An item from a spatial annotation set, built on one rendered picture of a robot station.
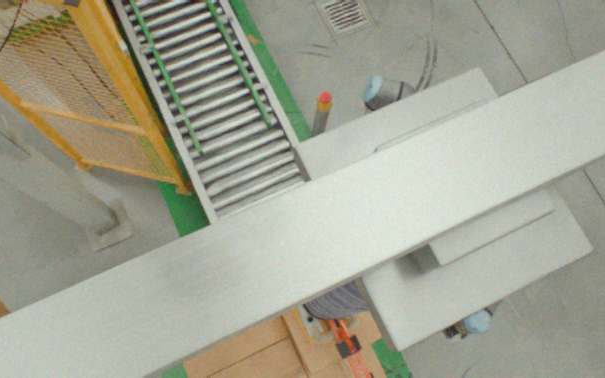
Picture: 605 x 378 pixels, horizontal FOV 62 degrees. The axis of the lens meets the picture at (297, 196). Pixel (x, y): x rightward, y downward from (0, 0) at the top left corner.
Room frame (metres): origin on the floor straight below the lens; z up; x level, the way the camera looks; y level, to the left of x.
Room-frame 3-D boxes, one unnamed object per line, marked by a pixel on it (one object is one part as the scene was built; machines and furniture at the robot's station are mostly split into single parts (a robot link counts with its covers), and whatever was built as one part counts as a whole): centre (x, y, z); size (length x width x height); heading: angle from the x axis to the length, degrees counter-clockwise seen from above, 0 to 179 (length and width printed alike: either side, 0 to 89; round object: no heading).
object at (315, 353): (0.21, -0.19, 0.74); 0.60 x 0.40 x 0.40; 35
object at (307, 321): (0.16, -0.11, 1.08); 0.34 x 0.10 x 0.05; 35
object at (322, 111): (1.29, -0.07, 0.50); 0.07 x 0.07 x 1.00; 34
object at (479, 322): (0.15, -0.65, 1.82); 0.09 x 0.08 x 0.11; 150
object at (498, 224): (0.21, -0.19, 2.91); 0.16 x 0.16 x 0.10; 34
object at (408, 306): (0.21, -0.19, 2.85); 0.30 x 0.30 x 0.05; 34
